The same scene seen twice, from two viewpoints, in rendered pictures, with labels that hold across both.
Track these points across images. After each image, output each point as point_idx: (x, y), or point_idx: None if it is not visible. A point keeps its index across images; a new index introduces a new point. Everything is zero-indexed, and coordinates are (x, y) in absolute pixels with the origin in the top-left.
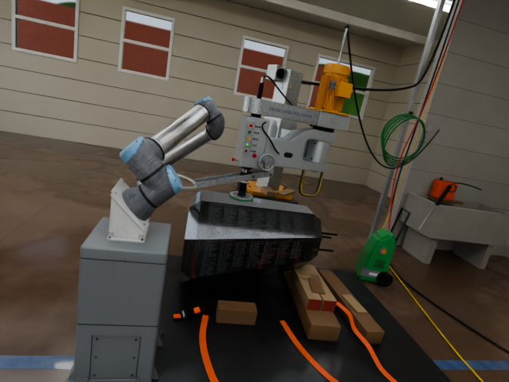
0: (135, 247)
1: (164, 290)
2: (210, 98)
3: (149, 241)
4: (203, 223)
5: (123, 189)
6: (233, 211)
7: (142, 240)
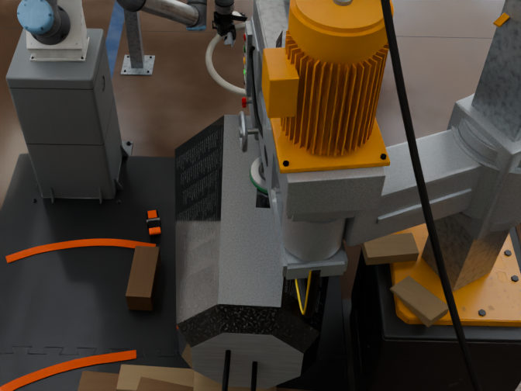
0: (19, 57)
1: None
2: None
3: (35, 64)
4: (193, 142)
5: (57, 1)
6: (212, 164)
7: (31, 58)
